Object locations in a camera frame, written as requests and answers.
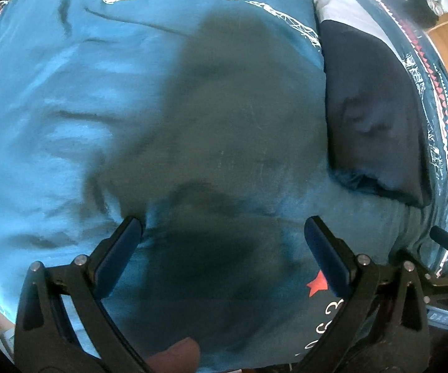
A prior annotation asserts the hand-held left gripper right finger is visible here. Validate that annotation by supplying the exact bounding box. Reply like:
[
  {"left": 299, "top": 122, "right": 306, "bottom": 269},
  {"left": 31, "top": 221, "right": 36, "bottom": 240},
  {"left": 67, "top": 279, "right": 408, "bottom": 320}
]
[{"left": 294, "top": 215, "right": 430, "bottom": 373}]

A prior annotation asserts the navy and grey polo shirt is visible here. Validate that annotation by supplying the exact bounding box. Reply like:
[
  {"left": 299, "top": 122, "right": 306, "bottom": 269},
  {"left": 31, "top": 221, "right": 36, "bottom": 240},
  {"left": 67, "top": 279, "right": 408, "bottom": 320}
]
[{"left": 312, "top": 0, "right": 434, "bottom": 208}]

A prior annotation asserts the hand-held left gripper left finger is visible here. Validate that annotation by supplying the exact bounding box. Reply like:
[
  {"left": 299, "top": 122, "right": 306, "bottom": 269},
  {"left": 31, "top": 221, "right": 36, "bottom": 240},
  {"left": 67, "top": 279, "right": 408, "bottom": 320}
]
[{"left": 14, "top": 215, "right": 158, "bottom": 373}]

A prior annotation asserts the blue printed bedspread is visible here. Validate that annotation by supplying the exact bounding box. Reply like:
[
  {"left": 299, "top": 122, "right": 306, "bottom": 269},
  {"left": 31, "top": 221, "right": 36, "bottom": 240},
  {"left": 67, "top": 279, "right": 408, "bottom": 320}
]
[{"left": 0, "top": 0, "right": 448, "bottom": 370}]

